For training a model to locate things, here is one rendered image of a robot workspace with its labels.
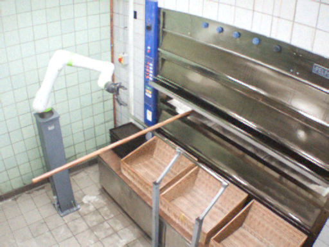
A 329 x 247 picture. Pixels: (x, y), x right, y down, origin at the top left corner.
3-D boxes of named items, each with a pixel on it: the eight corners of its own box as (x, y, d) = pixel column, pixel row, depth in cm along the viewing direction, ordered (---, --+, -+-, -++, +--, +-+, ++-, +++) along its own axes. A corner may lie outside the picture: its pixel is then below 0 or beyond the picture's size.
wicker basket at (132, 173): (158, 154, 325) (159, 132, 311) (195, 181, 289) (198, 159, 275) (120, 172, 298) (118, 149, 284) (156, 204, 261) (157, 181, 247)
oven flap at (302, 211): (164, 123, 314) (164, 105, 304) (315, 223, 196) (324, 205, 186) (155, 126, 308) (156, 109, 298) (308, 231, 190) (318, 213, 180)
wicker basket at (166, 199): (197, 184, 286) (200, 161, 271) (242, 217, 249) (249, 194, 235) (157, 207, 258) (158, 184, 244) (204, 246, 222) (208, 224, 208)
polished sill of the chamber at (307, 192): (164, 103, 303) (164, 100, 301) (326, 203, 185) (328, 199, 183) (159, 105, 300) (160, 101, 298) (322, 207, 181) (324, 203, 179)
